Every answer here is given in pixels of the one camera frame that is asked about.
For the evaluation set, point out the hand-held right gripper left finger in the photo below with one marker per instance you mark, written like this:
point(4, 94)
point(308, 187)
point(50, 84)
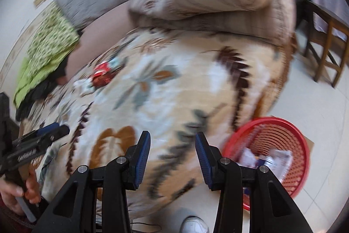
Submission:
point(141, 156)

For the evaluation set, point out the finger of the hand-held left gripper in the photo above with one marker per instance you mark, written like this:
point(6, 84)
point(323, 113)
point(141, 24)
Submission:
point(49, 128)
point(56, 134)

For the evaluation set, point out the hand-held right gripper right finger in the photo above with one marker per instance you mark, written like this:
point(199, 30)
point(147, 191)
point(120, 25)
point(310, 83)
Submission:
point(203, 159)

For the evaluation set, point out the red plastic basket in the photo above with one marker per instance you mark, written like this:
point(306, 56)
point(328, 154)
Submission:
point(272, 134)

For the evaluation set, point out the person's left hand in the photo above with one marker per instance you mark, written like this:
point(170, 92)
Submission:
point(32, 186)

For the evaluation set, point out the white shoe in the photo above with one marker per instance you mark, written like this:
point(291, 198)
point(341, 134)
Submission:
point(195, 226)

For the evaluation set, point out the red shiny foil wrapper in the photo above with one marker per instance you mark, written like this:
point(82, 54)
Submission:
point(101, 79)

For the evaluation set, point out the leaf printed blanket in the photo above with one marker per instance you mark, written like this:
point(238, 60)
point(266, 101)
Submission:
point(177, 91)

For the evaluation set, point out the green patterned cloth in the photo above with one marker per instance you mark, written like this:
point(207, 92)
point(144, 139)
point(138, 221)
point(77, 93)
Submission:
point(46, 44)

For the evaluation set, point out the brown cardboard sheet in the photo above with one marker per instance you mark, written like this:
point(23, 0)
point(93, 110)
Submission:
point(308, 145)

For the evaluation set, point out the pink cushion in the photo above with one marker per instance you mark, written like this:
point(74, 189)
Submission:
point(103, 36)

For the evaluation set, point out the wooden chair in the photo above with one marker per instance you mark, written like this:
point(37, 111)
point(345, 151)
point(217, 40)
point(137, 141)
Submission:
point(324, 58)

